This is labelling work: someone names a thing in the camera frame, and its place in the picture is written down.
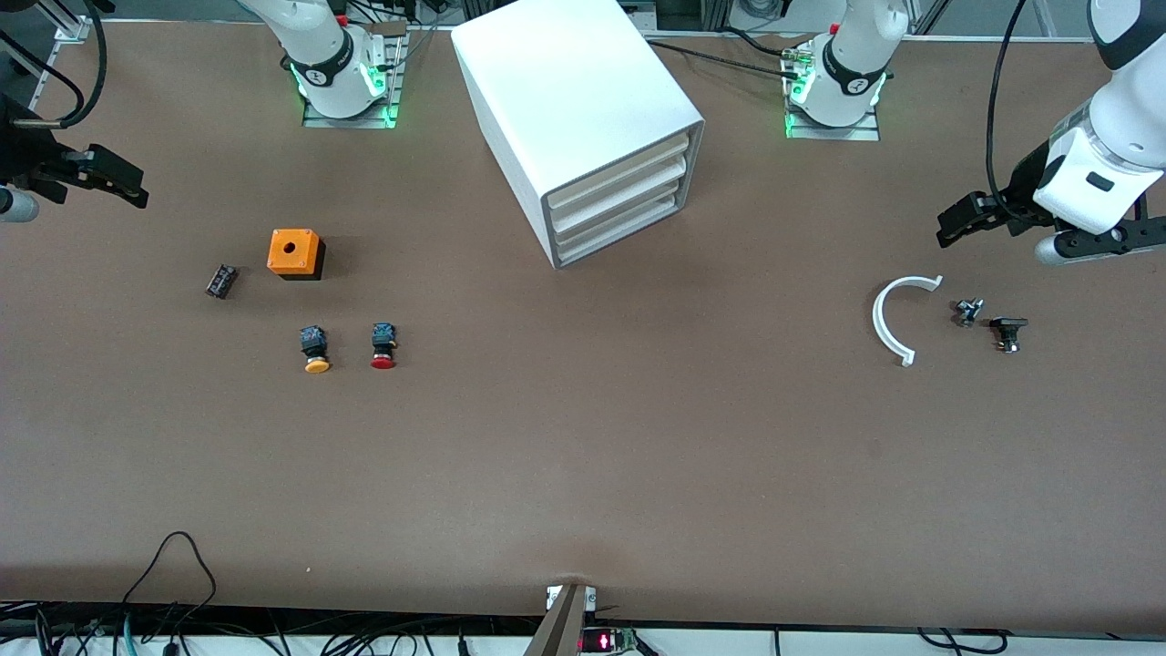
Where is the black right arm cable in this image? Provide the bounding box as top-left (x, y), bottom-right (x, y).
top-left (0, 0), bottom-right (107, 128)

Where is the black cable behind cabinet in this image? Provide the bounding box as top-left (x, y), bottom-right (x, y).
top-left (642, 36), bottom-right (807, 81)

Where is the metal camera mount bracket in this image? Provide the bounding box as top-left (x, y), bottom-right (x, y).
top-left (545, 583), bottom-right (598, 656)

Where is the aluminium frame profile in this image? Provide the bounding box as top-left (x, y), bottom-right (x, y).
top-left (36, 0), bottom-right (92, 42)

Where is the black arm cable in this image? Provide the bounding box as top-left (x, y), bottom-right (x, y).
top-left (0, 0), bottom-right (107, 128)
top-left (988, 0), bottom-right (1030, 220)

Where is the white plastic drawer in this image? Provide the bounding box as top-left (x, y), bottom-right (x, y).
top-left (554, 190), bottom-right (682, 268)
top-left (545, 132), bottom-right (693, 220)
top-left (549, 155), bottom-right (689, 242)

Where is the orange button enclosure box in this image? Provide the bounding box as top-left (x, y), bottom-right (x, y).
top-left (266, 228), bottom-right (327, 282)

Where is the white drawer cabinet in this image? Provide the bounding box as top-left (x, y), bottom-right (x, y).
top-left (451, 0), bottom-right (707, 272)

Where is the small red-lit electronic module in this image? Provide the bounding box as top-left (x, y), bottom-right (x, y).
top-left (579, 627), bottom-right (639, 653)

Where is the small black bracket part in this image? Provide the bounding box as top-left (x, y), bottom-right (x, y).
top-left (988, 316), bottom-right (1030, 354)

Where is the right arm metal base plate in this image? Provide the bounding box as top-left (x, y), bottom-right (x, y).
top-left (302, 23), bottom-right (408, 130)

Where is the white curved plastic arc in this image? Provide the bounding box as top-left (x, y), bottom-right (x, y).
top-left (873, 275), bottom-right (945, 368)

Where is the thin black looped cable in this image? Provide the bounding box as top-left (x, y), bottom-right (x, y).
top-left (121, 531), bottom-right (218, 607)

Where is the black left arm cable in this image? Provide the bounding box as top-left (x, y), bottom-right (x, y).
top-left (988, 0), bottom-right (1030, 220)

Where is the yellow mushroom push button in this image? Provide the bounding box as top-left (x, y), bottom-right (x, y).
top-left (299, 325), bottom-right (332, 375)

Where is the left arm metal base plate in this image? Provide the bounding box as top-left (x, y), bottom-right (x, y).
top-left (783, 36), bottom-right (883, 142)

